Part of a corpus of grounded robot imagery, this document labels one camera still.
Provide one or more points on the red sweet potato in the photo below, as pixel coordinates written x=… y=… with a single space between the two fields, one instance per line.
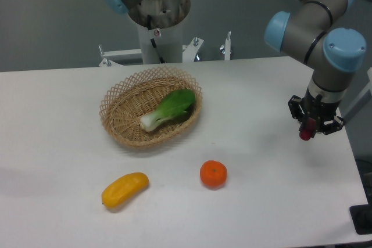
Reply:
x=307 y=129

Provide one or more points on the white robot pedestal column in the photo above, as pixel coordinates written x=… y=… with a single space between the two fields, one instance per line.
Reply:
x=161 y=22

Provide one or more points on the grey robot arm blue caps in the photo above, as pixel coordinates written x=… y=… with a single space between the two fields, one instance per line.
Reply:
x=334 y=55

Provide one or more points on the white metal frame bracket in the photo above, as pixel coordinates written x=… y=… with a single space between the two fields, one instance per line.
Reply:
x=150 y=55

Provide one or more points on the green bok choy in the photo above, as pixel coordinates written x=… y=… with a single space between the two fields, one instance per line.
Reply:
x=174 y=105

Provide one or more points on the yellow mango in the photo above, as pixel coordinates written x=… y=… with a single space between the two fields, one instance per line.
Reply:
x=123 y=189

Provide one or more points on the woven wicker basket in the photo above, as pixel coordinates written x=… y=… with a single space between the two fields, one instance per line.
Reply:
x=138 y=95

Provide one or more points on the orange tangerine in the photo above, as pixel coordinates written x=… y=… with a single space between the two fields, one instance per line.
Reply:
x=213 y=174

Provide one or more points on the black device at table edge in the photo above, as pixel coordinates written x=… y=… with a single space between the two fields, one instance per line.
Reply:
x=361 y=217

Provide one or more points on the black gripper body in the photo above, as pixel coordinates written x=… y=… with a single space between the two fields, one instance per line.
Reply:
x=315 y=108

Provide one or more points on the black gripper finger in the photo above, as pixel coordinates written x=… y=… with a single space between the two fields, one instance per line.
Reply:
x=332 y=126
x=295 y=108

